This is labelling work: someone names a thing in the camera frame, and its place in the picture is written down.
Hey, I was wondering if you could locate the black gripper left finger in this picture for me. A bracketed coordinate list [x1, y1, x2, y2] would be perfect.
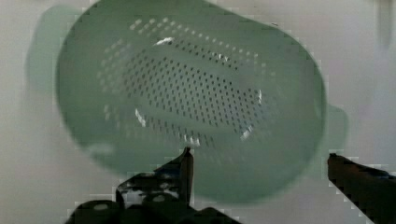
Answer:
[116, 147, 194, 208]

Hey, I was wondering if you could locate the green plastic strainer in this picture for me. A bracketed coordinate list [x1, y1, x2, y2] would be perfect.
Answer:
[26, 0, 344, 203]

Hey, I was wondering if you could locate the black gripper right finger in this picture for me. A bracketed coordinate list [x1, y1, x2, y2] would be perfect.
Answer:
[327, 153, 396, 224]

